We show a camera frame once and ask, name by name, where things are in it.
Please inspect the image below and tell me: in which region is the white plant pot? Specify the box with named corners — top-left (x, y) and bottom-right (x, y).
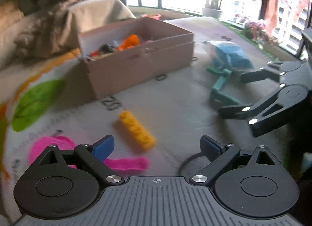
top-left (202, 7), bottom-right (222, 19)

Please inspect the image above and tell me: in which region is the red plastic basin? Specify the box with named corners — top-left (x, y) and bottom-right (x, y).
top-left (142, 14), bottom-right (161, 20)

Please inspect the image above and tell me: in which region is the colourful play mat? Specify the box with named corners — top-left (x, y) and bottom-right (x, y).
top-left (0, 16), bottom-right (312, 217)

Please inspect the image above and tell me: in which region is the pink cardboard box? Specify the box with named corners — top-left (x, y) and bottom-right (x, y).
top-left (78, 17), bottom-right (194, 99)

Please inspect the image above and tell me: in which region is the beige sofa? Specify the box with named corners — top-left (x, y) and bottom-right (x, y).
top-left (1, 0), bottom-right (134, 68)

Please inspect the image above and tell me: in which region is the blue tissue pack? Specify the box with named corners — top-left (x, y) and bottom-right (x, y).
top-left (203, 41), bottom-right (254, 72)

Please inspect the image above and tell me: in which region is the teal folding toy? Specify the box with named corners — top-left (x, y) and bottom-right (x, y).
top-left (206, 66), bottom-right (241, 105)

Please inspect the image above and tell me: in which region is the pink toy spoon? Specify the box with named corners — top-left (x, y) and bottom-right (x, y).
top-left (27, 136), bottom-right (149, 172)

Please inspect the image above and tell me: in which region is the yellow building brick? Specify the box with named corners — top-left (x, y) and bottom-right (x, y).
top-left (118, 111), bottom-right (157, 151)

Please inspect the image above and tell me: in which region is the black hair tie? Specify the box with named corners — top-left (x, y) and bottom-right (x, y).
top-left (178, 152), bottom-right (208, 177)

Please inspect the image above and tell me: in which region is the brown crumpled blanket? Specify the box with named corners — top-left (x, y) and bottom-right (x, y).
top-left (14, 0), bottom-right (85, 58)

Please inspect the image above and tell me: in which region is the orange toy in box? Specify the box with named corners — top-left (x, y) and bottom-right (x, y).
top-left (116, 34), bottom-right (140, 51)

